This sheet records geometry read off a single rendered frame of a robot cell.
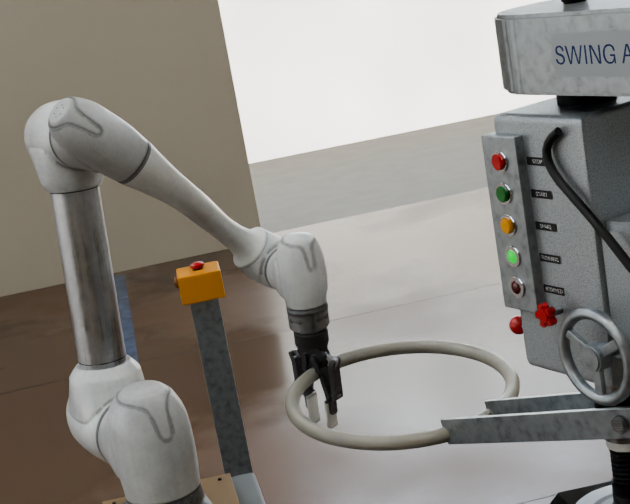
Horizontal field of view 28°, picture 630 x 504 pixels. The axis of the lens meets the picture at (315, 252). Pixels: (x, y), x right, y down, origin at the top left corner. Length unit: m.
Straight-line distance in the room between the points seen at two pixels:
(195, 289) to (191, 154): 4.94
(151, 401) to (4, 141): 5.93
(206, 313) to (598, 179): 1.81
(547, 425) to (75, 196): 1.04
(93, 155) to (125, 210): 5.97
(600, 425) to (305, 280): 0.82
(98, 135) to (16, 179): 5.96
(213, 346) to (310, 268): 0.91
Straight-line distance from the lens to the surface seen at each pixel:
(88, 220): 2.57
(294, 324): 2.70
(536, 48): 1.88
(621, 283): 1.88
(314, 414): 2.83
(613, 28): 1.76
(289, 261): 2.64
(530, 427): 2.22
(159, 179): 2.46
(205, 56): 8.29
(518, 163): 1.93
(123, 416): 2.48
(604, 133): 1.87
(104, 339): 2.62
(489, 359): 2.73
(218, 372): 3.53
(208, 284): 3.44
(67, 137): 2.40
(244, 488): 2.73
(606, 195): 1.88
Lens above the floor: 1.90
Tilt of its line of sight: 14 degrees down
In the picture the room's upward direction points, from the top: 10 degrees counter-clockwise
